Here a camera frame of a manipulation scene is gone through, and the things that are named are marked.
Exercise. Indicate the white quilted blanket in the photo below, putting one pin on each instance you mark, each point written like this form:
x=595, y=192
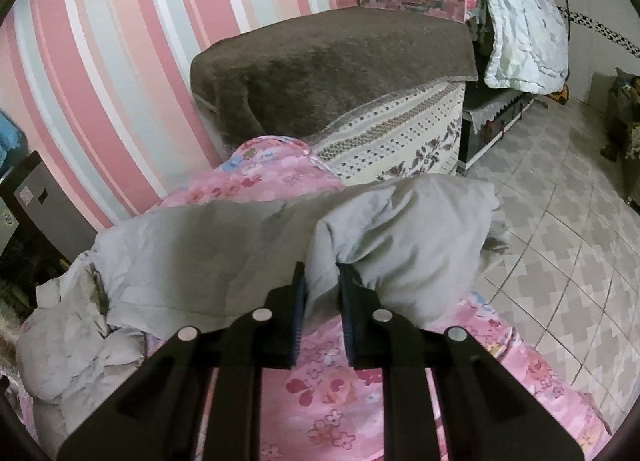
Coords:
x=520, y=21

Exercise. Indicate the orange object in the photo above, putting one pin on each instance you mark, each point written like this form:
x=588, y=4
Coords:
x=560, y=96

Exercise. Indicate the grey bedside cabinet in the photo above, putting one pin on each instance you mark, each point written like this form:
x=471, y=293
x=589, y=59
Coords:
x=45, y=211

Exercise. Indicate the pink floral bedsheet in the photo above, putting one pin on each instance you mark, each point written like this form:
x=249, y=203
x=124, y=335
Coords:
x=320, y=391

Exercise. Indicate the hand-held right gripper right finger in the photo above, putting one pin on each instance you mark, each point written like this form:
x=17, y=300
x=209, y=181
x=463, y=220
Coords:
x=346, y=321

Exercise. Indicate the black thin stand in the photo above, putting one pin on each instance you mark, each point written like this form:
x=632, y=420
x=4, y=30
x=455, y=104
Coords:
x=566, y=6

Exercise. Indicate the brown fuzzy blanket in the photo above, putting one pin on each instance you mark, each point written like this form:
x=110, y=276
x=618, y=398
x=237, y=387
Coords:
x=325, y=71

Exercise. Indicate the blue cloth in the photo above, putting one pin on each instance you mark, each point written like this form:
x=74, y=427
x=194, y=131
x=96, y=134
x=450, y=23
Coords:
x=12, y=138

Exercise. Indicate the grey lace runner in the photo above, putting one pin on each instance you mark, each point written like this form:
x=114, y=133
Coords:
x=492, y=108

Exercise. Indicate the white patterned floral cloth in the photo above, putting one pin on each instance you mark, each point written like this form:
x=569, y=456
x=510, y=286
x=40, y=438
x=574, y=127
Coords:
x=400, y=131

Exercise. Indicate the light grey quilted blanket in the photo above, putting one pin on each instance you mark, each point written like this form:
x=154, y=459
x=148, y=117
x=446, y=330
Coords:
x=200, y=251

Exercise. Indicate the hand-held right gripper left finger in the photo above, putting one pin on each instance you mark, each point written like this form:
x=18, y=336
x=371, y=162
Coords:
x=298, y=321

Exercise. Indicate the dark storage trunk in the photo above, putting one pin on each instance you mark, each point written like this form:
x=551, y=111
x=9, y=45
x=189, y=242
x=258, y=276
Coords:
x=475, y=151

